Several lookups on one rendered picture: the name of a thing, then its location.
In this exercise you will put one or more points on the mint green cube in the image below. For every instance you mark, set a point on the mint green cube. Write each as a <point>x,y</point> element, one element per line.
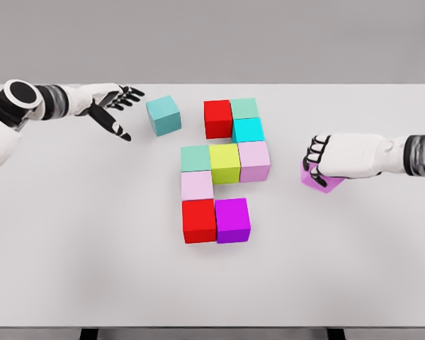
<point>195,158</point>
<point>243,108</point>

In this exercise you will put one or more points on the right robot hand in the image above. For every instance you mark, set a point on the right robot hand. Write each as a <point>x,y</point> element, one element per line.
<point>343,156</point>

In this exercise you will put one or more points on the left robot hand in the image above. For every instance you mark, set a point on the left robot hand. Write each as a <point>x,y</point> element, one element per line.
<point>102,102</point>

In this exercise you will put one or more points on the yellow-green cube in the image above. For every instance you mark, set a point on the yellow-green cube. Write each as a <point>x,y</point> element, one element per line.
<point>224,163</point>

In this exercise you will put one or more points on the red cube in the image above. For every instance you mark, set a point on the red cube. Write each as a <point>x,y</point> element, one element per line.
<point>217,118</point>
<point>198,220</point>

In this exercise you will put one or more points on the pale pink cube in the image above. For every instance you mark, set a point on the pale pink cube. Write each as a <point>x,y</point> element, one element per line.
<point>196,185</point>
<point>254,161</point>

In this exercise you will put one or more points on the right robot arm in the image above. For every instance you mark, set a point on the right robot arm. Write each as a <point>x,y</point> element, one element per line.
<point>414,154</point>

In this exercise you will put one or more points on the orchid pink cube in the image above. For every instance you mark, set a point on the orchid pink cube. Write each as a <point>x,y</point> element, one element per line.
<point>330,184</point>

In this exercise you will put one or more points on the vivid purple cube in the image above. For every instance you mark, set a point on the vivid purple cube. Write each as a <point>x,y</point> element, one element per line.
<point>232,220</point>

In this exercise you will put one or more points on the bright cyan cube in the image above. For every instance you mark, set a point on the bright cyan cube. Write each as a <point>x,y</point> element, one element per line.
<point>247,130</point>

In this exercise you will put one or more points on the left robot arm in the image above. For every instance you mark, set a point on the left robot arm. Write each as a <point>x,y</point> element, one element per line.
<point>25,106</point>

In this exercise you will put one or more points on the teal blue cube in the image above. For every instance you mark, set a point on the teal blue cube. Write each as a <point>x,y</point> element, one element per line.
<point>163,115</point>

